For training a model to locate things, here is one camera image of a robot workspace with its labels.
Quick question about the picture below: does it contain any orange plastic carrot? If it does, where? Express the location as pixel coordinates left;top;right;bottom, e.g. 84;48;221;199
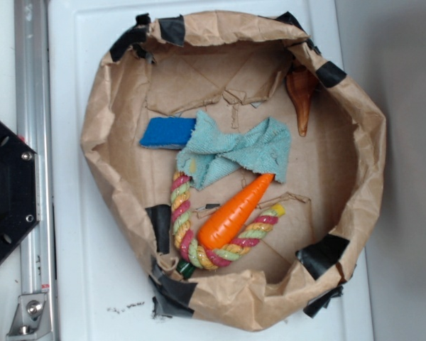
197;173;275;250

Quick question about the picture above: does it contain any green plastic stem piece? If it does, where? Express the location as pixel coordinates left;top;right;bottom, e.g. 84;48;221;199
176;259;196;279

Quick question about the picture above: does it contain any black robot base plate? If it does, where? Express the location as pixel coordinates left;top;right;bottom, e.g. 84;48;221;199
0;122;38;265

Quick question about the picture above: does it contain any brown paper bag container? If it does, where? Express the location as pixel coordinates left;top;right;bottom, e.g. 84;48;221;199
81;11;386;331

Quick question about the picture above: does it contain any light teal cloth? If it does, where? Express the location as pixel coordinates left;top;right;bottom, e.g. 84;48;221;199
177;110;291;190

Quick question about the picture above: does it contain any metal corner bracket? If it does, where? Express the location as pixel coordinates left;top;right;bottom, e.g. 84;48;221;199
6;293;52;340

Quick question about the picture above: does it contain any aluminium rail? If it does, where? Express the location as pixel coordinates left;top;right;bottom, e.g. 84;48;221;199
13;1;60;340

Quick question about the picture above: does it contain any multicolour twisted rope toy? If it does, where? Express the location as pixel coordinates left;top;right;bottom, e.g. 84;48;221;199
170;171;285;271

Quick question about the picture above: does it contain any amber glossy cone toy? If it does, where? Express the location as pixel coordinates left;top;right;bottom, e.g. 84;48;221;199
285;66;319;137

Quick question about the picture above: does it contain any blue sponge block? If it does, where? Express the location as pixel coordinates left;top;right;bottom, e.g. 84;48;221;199
139;117;196;150

